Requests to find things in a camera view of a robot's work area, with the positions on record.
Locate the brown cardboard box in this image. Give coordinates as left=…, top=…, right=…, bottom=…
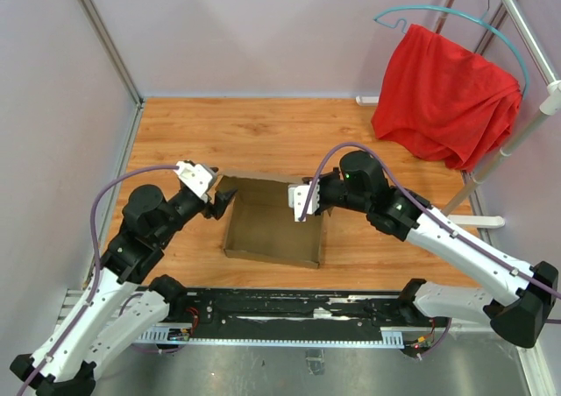
left=216, top=170, right=327, bottom=269

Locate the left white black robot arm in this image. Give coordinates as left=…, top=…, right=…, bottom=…
left=10, top=161, right=235, bottom=395

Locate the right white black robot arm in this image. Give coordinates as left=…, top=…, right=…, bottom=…
left=299, top=144, right=560, bottom=349

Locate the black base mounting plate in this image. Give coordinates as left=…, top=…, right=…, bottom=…
left=85, top=277, right=509, bottom=340

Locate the red cloth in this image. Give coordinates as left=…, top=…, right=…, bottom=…
left=371, top=24, right=524, bottom=172

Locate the teal clothes hanger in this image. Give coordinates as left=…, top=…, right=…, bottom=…
left=373, top=0, right=530, bottom=97

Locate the white metal clothes rack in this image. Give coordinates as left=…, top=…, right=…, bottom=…
left=355, top=0, right=561, bottom=231

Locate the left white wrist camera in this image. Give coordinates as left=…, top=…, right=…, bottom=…
left=174, top=161, right=209, bottom=202

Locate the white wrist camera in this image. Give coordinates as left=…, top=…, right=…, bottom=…
left=288, top=184, right=320, bottom=223
left=174, top=161, right=209, bottom=202

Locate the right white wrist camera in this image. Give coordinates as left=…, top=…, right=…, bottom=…
left=288, top=184, right=320, bottom=223

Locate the aluminium frame rail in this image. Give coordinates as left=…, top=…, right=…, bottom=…
left=56, top=288, right=538, bottom=334

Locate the grey slotted cable duct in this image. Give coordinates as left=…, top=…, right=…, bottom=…
left=135, top=322, right=405, bottom=350

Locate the aluminium corner post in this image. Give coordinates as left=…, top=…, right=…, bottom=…
left=65, top=0, right=146, bottom=108

